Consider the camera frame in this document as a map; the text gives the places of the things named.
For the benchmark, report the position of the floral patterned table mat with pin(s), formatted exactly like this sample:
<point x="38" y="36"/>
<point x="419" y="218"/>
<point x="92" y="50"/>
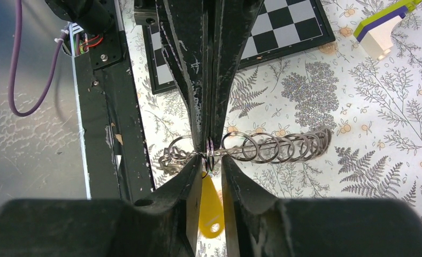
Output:
<point x="375" y="111"/>

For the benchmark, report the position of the white wooden block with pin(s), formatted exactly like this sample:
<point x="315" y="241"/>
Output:
<point x="377" y="42"/>

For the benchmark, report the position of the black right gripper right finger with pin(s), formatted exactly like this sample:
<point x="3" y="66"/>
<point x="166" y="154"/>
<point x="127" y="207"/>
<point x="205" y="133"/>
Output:
<point x="251" y="218"/>

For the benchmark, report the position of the black white chessboard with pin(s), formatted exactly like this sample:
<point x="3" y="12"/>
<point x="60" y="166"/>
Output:
<point x="281" y="29"/>

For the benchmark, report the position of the yellow key tag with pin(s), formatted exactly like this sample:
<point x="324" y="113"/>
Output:
<point x="211" y="221"/>

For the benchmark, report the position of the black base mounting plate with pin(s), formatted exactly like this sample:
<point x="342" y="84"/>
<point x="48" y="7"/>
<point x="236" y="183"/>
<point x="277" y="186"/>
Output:
<point x="114" y="151"/>

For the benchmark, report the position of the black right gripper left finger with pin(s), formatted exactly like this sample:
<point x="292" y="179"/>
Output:
<point x="167" y="219"/>

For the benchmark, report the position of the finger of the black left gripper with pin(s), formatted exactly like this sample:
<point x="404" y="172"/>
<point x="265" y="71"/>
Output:
<point x="233" y="22"/>
<point x="185" y="27"/>

